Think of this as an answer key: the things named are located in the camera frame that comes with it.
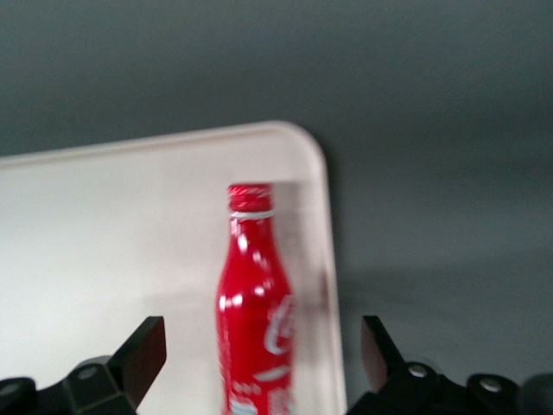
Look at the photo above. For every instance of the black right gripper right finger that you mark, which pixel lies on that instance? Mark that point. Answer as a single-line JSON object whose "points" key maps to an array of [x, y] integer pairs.
{"points": [[380, 359]]}

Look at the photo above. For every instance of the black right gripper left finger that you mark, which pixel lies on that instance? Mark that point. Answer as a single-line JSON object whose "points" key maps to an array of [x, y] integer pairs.
{"points": [[138, 359]]}

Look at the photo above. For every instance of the red coke bottle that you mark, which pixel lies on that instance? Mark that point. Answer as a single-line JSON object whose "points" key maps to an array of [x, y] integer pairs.
{"points": [[255, 302]]}

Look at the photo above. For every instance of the beige plastic tray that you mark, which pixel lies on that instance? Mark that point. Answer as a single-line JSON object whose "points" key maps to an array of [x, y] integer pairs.
{"points": [[108, 259]]}

